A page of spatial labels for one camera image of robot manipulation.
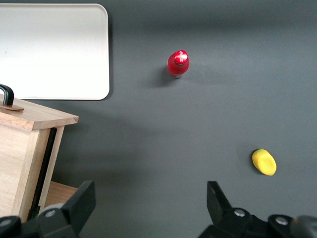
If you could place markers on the beige plastic tray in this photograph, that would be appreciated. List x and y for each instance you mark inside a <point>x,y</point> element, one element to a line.
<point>54,52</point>

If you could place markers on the wooden drawer cabinet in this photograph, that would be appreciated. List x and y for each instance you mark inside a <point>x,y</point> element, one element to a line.
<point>60,193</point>

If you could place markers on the yellow lemon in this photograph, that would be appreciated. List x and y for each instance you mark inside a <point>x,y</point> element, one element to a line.
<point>264,163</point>

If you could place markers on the wooden drawer with gap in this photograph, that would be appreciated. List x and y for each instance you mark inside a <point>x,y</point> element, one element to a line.
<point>17,158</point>

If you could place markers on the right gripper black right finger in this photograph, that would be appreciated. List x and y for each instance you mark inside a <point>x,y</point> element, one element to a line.
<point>220,215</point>

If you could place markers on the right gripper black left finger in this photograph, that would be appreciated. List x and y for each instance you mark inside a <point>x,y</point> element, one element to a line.
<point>74,213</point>

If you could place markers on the red drink bottle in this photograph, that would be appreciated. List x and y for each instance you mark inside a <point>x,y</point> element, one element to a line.
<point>178,65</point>

